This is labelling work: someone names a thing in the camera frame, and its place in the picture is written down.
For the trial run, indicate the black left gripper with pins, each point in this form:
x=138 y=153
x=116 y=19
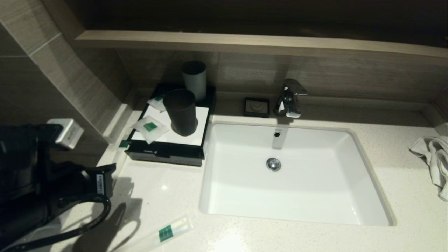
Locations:
x=77 y=185

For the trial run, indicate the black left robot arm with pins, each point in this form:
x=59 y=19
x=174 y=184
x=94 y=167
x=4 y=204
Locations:
x=17 y=157

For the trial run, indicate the black amenity box body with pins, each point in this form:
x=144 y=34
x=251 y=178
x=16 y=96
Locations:
x=210 y=101

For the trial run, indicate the long clear toothbrush packet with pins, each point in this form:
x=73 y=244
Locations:
x=122 y=154

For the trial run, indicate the large square green-label sachet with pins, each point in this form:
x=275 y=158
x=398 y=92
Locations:
x=150 y=127

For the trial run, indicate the green-band toothbrush packet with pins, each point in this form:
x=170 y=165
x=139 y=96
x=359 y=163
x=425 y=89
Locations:
x=168 y=232

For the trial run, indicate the small green-label sachet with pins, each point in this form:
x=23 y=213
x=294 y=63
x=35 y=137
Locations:
x=157 y=104

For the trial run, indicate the white ribbed tray insert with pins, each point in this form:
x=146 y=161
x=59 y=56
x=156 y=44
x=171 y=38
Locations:
x=185 y=140

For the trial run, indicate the black cup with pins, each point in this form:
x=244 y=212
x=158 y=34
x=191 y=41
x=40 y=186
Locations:
x=182 y=115

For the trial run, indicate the grey cup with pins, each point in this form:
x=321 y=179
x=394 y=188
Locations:
x=196 y=82

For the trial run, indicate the black square soap dish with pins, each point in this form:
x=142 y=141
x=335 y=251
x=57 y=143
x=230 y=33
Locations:
x=256 y=106

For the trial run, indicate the chrome drain stopper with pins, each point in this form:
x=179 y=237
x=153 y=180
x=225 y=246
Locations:
x=273 y=164

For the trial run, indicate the chrome faucet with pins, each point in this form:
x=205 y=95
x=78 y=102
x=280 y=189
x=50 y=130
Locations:
x=288 y=99

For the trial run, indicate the white sink basin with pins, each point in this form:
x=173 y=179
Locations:
x=315 y=189

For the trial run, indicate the white towel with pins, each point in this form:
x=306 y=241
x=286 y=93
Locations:
x=437 y=157

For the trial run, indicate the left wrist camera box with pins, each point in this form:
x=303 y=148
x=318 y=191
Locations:
x=66 y=133

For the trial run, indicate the wooden wall shelf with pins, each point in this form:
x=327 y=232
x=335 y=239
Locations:
x=245 y=42

